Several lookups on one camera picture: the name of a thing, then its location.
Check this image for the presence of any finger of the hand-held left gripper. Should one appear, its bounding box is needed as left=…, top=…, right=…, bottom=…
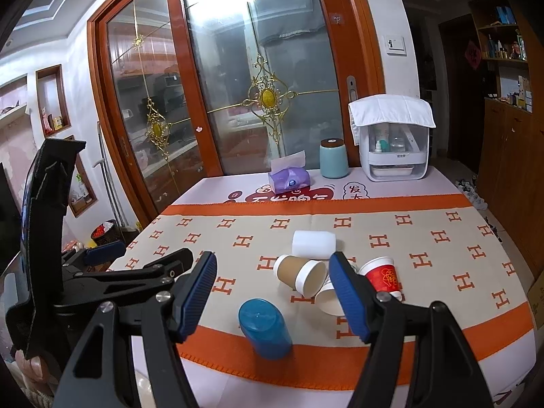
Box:
left=53, top=247, right=194, bottom=319
left=62, top=241, right=126, bottom=272

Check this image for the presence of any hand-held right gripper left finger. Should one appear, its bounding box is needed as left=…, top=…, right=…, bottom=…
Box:
left=51, top=252, right=218, bottom=408

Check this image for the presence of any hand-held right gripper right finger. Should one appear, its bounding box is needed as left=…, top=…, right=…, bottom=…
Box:
left=328, top=252, right=485, bottom=408

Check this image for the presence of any brown paper cup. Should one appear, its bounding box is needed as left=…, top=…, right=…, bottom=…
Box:
left=273, top=254, right=328, bottom=297

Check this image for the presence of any white paper cup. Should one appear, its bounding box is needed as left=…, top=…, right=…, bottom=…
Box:
left=315, top=278, right=347, bottom=316

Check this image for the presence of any red paper cup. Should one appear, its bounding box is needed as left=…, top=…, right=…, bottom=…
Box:
left=359, top=257, right=403, bottom=300

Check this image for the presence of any white plastic cup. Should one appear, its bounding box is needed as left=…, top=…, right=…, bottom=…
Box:
left=292, top=230, right=337, bottom=261

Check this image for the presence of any blue plastic cup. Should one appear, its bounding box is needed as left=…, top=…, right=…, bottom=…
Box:
left=238, top=298, right=293, bottom=360

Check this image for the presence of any person's left hand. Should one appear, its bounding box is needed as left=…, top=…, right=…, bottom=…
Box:
left=11, top=346, right=52, bottom=396

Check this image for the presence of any dark trash bin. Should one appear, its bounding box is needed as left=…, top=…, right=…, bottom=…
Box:
left=90, top=220, right=126, bottom=248

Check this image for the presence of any orange patterned blanket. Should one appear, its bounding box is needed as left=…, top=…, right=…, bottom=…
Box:
left=106, top=194, right=536, bottom=368

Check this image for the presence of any printed white tablecloth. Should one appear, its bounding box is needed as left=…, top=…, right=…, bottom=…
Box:
left=127, top=166, right=540, bottom=408

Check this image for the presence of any purple tissue pack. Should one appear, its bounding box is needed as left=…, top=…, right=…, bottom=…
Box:
left=268, top=152, right=312, bottom=194

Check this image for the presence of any teal canister with brown lid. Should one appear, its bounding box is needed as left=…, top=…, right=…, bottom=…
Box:
left=320, top=138, right=350, bottom=179

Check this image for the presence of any white storage box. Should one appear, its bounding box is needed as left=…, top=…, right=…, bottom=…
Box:
left=359, top=121, right=430, bottom=183

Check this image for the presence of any wooden sliding glass door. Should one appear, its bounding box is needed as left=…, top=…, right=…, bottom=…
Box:
left=87, top=0, right=224, bottom=224
left=166, top=0, right=385, bottom=177

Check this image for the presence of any cardboard box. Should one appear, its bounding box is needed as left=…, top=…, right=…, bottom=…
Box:
left=527, top=274, right=544, bottom=330

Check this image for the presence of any white folded towel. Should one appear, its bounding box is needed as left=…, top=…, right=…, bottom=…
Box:
left=348, top=95, right=436, bottom=130

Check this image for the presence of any wooden shelf cabinet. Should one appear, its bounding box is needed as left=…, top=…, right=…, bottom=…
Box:
left=467, top=0, right=544, bottom=290

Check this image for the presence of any red door ornament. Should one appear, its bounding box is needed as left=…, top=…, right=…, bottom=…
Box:
left=464, top=40, right=482, bottom=66

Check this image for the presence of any wall niche shelf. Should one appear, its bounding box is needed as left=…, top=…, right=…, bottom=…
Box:
left=36, top=65, right=71, bottom=139
left=64, top=135, right=98, bottom=218

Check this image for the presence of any mop with white handle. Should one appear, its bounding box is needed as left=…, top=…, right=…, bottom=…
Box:
left=97, top=121, right=137, bottom=232

